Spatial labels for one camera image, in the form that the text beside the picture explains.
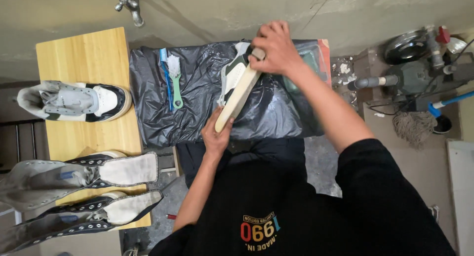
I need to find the blue toothbrush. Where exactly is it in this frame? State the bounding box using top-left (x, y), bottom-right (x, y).
top-left (159, 48), bottom-right (174, 112)

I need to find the green container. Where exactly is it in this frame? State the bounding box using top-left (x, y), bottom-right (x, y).
top-left (285, 49), bottom-right (328, 94)

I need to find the black cable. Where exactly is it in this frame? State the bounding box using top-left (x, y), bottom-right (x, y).
top-left (368, 101), bottom-right (402, 117)

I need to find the dark metal rack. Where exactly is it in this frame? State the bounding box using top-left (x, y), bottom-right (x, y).
top-left (0, 118), bottom-right (46, 172)

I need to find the orange edged board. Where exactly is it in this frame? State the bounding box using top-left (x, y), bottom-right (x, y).
top-left (317, 39), bottom-right (332, 87)

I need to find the mop with blue handle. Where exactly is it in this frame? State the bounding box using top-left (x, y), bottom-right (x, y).
top-left (392, 90), bottom-right (474, 150)

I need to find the red valve handle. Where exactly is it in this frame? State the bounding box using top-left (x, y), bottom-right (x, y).
top-left (436, 25), bottom-right (451, 44)

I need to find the black round cup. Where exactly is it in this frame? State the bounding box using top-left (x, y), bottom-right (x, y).
top-left (433, 115), bottom-right (453, 135)

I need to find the white panel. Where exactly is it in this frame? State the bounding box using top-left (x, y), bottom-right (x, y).
top-left (446, 139), bottom-right (474, 256)

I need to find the grey plastic pipe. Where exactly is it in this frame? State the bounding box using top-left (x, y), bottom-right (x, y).
top-left (347, 75), bottom-right (399, 91)

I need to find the white green sneaker beige sole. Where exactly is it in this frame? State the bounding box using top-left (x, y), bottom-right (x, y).
top-left (215, 41), bottom-right (268, 133)

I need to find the wooden stool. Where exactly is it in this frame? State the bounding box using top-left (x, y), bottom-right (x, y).
top-left (158, 146), bottom-right (183, 177)

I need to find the person's right hand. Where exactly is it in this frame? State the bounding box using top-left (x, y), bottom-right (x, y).
top-left (247, 20), bottom-right (309, 77)

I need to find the person's black shirt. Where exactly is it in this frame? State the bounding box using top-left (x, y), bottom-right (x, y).
top-left (148, 138), bottom-right (457, 256)

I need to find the green handled white brush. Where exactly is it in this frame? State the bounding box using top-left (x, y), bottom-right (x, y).
top-left (166, 55), bottom-right (184, 109)

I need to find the grey water pump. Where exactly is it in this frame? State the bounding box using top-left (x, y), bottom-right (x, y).
top-left (385, 24), bottom-right (474, 113)

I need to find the grey high-top sneaker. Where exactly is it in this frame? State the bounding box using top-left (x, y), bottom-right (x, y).
top-left (0, 150), bottom-right (159, 212)
top-left (0, 189), bottom-right (164, 255)

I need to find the pile of white debris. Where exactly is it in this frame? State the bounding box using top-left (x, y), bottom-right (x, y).
top-left (331, 55), bottom-right (358, 87)

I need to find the person's left hand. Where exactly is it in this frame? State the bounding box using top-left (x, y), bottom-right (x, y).
top-left (201, 106), bottom-right (235, 157)

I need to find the white black low sneaker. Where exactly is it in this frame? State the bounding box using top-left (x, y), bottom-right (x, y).
top-left (16, 80), bottom-right (132, 123)

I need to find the round metal lid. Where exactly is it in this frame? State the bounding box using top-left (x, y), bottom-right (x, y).
top-left (383, 29), bottom-right (430, 66)

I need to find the metal wall tap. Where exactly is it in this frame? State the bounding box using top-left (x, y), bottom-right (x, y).
top-left (113, 0), bottom-right (144, 27)

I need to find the black plastic sheet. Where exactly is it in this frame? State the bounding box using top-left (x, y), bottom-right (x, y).
top-left (128, 39), bottom-right (330, 148)

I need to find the wooden table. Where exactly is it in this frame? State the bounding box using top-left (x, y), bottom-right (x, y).
top-left (36, 27), bottom-right (153, 230)

